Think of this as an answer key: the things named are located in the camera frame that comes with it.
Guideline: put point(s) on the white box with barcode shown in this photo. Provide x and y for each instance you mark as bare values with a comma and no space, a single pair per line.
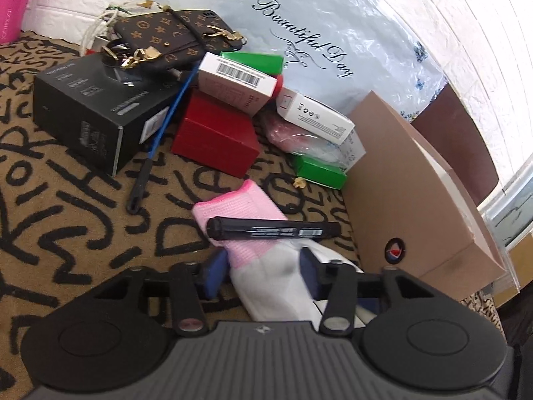
233,81

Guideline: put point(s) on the black marker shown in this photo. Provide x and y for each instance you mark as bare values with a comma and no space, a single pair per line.
258,230

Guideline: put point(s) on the small green box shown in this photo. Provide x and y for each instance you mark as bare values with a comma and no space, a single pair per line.
320,171

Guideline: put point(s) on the brown monogram pouch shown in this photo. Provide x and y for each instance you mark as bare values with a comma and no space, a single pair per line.
175,33

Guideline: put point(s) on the long white box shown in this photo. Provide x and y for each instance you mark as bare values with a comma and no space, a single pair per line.
316,116

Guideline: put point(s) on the small gold charm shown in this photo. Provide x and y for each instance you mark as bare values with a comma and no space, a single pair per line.
298,182

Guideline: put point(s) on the plain red box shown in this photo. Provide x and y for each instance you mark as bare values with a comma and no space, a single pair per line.
216,137

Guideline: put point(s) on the letter-print desktop cloth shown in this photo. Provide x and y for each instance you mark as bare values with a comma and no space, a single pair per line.
83,216

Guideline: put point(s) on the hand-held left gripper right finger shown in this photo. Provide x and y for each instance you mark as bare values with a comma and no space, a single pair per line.
310,271

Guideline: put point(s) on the tan cardboard box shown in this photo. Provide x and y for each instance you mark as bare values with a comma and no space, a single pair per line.
399,191

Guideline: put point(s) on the green printed box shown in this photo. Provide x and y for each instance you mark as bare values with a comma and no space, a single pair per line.
254,61

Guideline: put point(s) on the pink and white sock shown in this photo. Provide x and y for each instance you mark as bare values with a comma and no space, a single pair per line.
270,268

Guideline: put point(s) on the pink item in clear bag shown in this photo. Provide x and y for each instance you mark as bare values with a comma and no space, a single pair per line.
291,135

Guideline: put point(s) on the pink thermos bottle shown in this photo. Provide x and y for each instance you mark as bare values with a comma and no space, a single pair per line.
14,0

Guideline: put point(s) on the floral plastic bag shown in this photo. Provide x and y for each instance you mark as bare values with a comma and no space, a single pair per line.
333,29

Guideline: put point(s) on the black product box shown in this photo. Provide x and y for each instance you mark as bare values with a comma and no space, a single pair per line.
91,108

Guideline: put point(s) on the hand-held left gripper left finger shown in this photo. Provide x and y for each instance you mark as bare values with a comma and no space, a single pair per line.
214,275

